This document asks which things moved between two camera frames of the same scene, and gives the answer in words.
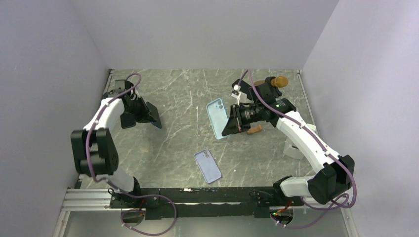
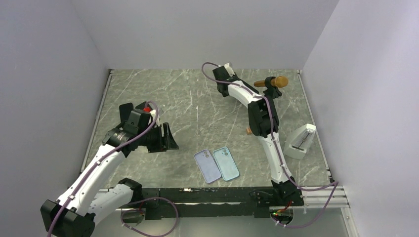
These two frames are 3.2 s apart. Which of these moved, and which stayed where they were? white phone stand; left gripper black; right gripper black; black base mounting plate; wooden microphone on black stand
Moved: left gripper black; right gripper black
Stayed: black base mounting plate; white phone stand; wooden microphone on black stand
